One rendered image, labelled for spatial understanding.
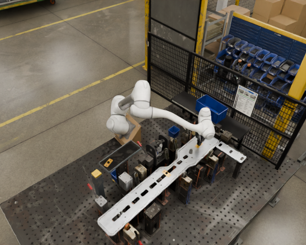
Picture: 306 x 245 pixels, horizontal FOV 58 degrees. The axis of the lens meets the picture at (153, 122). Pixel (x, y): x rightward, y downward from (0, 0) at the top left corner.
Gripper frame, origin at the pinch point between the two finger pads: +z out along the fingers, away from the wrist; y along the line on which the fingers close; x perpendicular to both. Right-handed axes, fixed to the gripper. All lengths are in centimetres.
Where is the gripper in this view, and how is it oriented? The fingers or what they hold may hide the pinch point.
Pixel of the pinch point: (199, 142)
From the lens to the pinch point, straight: 269.5
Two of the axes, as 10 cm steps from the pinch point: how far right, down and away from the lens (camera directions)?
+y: 7.2, 4.9, -5.0
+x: 7.0, -4.9, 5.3
